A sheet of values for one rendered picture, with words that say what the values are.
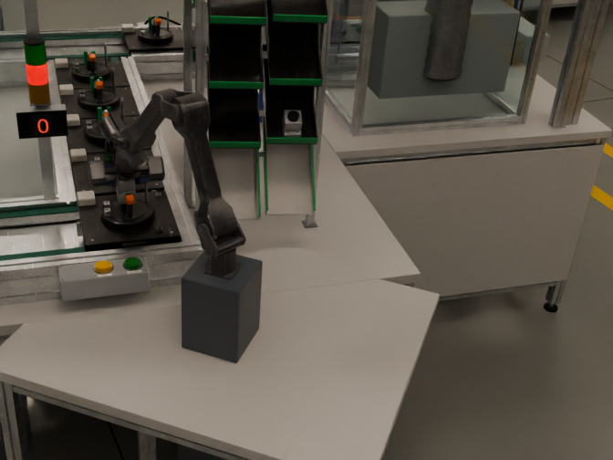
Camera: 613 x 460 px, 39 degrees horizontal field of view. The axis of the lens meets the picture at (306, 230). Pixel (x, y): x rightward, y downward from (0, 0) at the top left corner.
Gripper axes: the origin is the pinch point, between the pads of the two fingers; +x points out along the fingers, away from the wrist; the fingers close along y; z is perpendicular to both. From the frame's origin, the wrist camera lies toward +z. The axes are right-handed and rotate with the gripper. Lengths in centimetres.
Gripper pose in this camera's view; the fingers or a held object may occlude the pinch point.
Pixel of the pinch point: (125, 178)
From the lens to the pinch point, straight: 226.2
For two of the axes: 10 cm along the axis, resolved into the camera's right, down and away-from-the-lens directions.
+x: -2.4, 3.5, 9.1
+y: -9.5, 1.0, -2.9
